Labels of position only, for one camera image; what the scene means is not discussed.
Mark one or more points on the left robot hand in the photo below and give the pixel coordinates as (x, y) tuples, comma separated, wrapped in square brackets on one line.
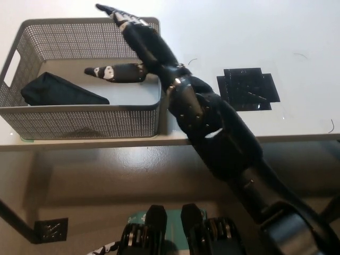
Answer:
[(105, 249)]

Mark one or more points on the green tape strip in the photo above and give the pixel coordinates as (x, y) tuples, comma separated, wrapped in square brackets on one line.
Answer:
[(28, 139)]

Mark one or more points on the black table foot plate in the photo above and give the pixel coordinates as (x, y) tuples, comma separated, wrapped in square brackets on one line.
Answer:
[(50, 229)]

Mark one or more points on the grey perforated plastic basket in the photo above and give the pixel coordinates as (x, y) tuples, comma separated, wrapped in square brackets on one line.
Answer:
[(79, 125)]

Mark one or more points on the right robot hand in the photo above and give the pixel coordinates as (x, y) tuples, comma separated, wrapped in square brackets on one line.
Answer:
[(151, 45)]

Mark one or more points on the black table leg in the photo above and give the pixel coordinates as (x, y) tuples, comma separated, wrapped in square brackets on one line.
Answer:
[(332, 210), (16, 219)]

